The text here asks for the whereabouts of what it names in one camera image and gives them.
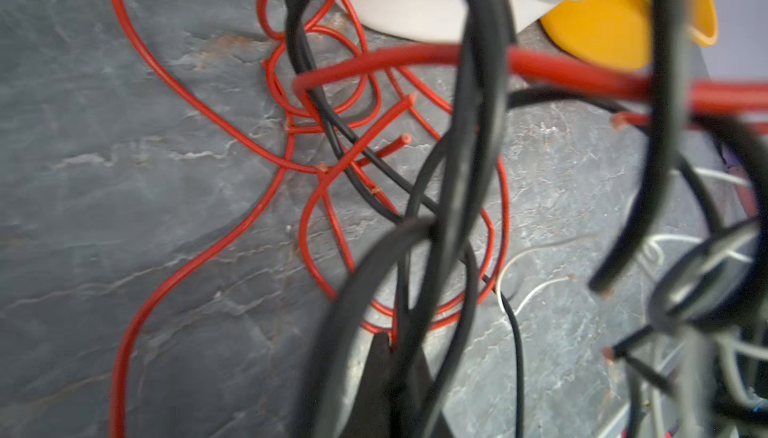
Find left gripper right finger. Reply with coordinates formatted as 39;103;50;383
407;346;453;437

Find thin white cable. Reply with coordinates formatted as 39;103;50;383
495;164;768;438

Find yellow plastic bin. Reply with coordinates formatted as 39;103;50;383
539;0;719;74

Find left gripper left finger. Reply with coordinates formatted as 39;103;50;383
340;332;392;438

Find red cables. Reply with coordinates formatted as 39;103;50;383
106;0;768;438

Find black cables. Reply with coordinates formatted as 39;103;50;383
277;0;768;438

